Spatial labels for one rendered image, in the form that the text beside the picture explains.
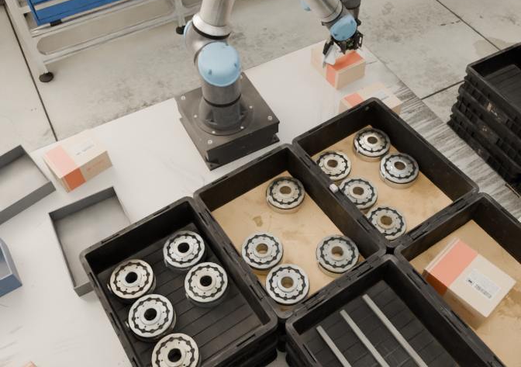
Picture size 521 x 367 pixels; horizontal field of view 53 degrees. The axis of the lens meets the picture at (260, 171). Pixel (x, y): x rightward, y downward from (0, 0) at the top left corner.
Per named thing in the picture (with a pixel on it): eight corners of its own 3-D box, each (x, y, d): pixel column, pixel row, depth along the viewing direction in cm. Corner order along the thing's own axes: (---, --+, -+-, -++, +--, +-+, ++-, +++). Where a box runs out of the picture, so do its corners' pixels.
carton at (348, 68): (310, 64, 192) (311, 48, 187) (336, 52, 196) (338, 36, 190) (336, 90, 184) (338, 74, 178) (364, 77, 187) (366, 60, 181)
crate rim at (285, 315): (191, 198, 133) (189, 192, 131) (288, 146, 142) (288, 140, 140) (281, 326, 112) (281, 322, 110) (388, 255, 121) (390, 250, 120)
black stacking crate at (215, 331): (91, 277, 131) (77, 254, 122) (195, 219, 140) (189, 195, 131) (163, 420, 110) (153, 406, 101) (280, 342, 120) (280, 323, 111)
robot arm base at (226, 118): (194, 101, 168) (191, 77, 160) (239, 90, 170) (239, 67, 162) (205, 136, 159) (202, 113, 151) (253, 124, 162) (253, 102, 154)
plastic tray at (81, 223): (53, 221, 155) (46, 212, 151) (117, 194, 160) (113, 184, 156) (78, 297, 140) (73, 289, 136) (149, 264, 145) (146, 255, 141)
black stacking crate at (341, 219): (197, 219, 141) (191, 194, 131) (288, 168, 150) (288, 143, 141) (281, 341, 120) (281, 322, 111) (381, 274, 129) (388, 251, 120)
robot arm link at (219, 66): (208, 109, 152) (204, 74, 141) (194, 77, 160) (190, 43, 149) (247, 98, 155) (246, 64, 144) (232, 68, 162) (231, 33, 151)
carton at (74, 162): (93, 143, 172) (87, 128, 166) (112, 165, 167) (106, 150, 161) (49, 170, 166) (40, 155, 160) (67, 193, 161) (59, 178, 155)
